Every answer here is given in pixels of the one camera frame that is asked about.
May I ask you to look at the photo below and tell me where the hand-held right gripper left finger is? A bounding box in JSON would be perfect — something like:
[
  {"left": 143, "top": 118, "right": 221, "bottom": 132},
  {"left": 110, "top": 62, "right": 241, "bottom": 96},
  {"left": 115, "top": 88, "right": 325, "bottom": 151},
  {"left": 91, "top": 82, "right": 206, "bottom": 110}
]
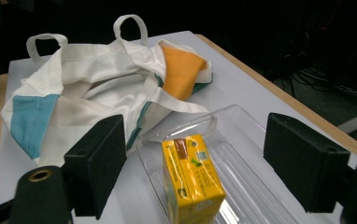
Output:
[{"left": 64, "top": 114, "right": 128, "bottom": 220}]

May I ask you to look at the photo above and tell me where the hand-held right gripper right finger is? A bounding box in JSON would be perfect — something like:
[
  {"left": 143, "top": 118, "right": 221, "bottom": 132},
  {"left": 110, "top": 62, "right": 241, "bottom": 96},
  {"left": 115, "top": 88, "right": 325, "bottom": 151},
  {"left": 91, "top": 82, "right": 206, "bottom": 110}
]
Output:
[{"left": 263, "top": 112, "right": 351, "bottom": 214}]

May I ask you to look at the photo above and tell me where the clear plastic tray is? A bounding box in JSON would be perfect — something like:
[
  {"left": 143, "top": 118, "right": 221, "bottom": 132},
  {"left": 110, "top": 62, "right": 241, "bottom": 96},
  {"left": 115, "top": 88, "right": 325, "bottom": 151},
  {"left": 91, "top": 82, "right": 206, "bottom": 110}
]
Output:
[{"left": 136, "top": 105, "right": 306, "bottom": 224}]

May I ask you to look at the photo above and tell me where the white patterned tote bag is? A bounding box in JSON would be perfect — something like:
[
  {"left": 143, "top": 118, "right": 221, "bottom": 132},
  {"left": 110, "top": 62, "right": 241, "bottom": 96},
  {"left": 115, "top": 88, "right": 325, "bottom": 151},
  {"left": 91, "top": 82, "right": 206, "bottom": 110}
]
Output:
[{"left": 0, "top": 13, "right": 214, "bottom": 167}]

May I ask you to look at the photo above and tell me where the yellow drink carton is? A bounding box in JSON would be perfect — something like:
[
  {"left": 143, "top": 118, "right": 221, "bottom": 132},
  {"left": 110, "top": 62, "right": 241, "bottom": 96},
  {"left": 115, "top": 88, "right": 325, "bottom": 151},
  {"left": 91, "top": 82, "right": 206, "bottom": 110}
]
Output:
[{"left": 161, "top": 133, "right": 227, "bottom": 224}]

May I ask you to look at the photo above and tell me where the white table cover sheet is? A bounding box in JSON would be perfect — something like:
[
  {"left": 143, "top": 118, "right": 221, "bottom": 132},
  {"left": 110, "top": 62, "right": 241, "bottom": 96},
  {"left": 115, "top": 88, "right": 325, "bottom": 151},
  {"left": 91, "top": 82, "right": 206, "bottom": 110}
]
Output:
[{"left": 0, "top": 30, "right": 357, "bottom": 224}]

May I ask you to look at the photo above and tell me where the bundle of floor cables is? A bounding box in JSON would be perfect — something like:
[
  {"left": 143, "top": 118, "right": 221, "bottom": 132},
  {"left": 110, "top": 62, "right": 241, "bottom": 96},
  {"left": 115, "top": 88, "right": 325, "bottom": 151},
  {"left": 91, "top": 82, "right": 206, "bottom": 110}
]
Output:
[{"left": 278, "top": 62, "right": 357, "bottom": 105}]

